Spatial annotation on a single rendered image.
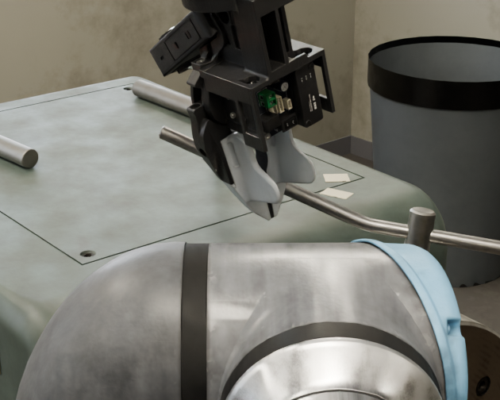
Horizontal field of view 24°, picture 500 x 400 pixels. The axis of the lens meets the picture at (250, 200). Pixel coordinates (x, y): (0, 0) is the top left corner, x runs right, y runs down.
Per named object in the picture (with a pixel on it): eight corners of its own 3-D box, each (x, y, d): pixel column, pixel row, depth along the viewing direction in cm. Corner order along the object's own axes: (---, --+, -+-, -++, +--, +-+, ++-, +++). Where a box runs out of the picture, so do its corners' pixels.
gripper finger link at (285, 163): (308, 235, 91) (286, 133, 86) (260, 212, 95) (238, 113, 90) (336, 217, 92) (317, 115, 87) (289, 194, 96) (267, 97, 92)
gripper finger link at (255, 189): (278, 254, 89) (255, 151, 85) (232, 230, 94) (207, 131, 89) (308, 235, 91) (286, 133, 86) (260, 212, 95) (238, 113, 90)
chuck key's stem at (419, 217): (413, 333, 102) (436, 209, 99) (413, 343, 99) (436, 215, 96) (389, 329, 102) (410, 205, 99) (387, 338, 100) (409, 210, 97)
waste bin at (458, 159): (558, 261, 397) (581, 59, 370) (455, 312, 362) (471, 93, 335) (431, 213, 436) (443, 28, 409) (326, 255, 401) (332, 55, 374)
